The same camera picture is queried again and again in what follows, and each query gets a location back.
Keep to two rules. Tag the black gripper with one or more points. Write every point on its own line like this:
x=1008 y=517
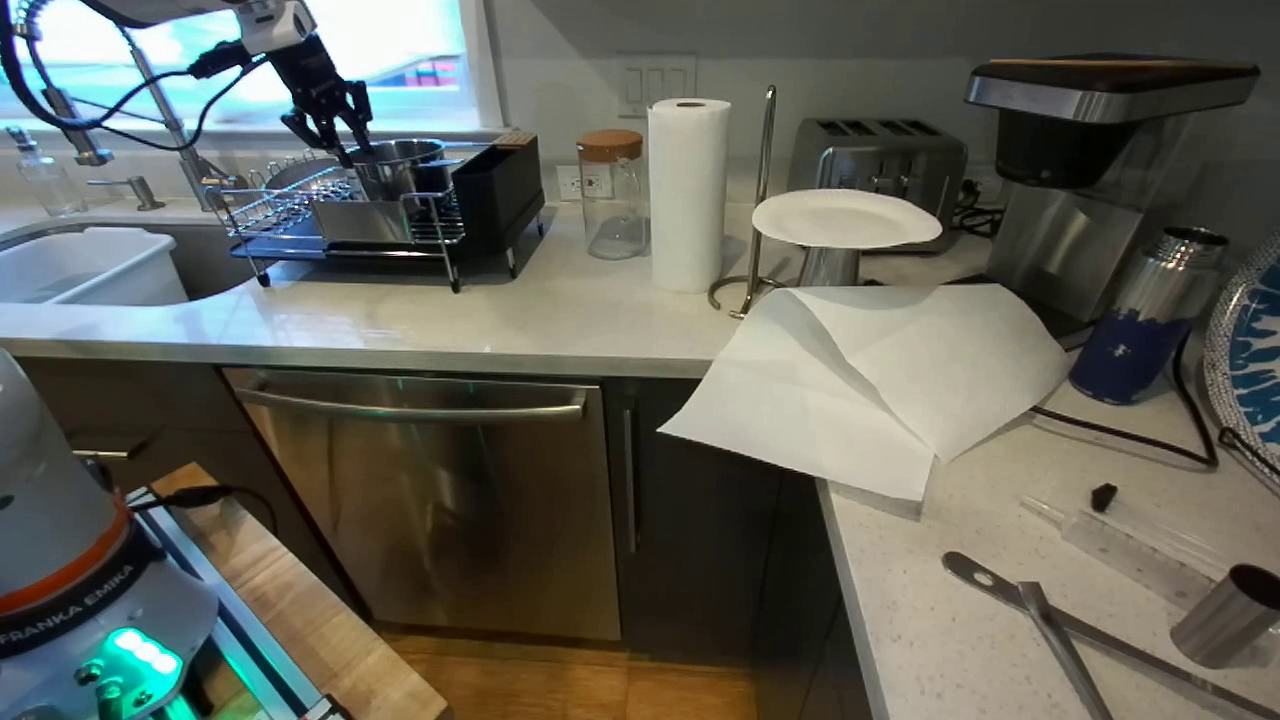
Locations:
x=324 y=100

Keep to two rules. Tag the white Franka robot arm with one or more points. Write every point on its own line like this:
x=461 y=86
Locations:
x=266 y=22

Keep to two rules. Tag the grey robot base with light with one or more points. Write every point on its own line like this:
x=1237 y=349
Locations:
x=52 y=535

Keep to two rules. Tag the window with white blind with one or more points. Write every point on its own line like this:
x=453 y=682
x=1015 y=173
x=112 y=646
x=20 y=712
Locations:
x=412 y=52

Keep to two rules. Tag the steel kitchen faucet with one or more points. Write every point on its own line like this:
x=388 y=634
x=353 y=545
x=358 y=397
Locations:
x=194 y=165

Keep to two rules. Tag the black utensil caddy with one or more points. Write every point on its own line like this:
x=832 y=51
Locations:
x=502 y=193

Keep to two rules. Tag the stainless steel sink basin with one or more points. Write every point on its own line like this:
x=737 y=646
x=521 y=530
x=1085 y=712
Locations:
x=215 y=266

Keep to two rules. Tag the glass jar with wooden lid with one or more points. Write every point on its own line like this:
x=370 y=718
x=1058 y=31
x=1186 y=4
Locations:
x=614 y=200

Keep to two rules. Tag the white plastic bin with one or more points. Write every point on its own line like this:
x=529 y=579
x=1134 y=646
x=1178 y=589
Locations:
x=83 y=266

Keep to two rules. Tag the dark cabinet drawer front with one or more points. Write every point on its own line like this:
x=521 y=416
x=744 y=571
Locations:
x=147 y=415

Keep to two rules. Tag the white paper towel roll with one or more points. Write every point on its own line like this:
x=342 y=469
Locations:
x=684 y=184

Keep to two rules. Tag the stainless steel dishwasher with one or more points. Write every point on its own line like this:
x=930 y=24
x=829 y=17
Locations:
x=453 y=520

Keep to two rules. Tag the metal hook stand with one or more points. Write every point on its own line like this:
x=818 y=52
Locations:
x=766 y=146

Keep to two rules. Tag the steel container under plate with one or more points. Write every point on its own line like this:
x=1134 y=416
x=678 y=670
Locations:
x=829 y=266

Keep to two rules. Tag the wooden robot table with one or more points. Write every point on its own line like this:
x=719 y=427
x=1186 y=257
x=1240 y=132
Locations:
x=333 y=643

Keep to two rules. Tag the dark cabinet door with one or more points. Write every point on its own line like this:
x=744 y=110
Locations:
x=692 y=535

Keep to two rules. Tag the stainless steel toaster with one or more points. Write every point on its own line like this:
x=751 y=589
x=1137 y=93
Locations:
x=882 y=160

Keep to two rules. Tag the white cloth towel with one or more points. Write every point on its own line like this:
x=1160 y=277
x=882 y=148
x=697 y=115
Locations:
x=865 y=385

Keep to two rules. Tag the steel and black coffee maker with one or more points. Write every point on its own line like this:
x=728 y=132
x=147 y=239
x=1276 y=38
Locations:
x=1107 y=146

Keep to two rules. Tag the metal tongs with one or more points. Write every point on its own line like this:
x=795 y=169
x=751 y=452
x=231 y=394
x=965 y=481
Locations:
x=984 y=579

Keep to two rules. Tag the blue and steel tumbler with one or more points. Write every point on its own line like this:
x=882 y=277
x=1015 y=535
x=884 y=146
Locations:
x=1134 y=345

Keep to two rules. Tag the small black cap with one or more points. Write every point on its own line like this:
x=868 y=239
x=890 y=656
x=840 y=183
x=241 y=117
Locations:
x=1101 y=498

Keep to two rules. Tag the blue patterned plate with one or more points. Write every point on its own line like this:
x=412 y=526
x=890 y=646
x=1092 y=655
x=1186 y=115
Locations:
x=1253 y=363

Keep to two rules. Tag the small steel cup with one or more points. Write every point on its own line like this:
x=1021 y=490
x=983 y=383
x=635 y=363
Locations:
x=1221 y=623

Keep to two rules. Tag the white wall switch plate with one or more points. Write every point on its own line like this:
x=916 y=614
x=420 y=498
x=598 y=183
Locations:
x=660 y=86

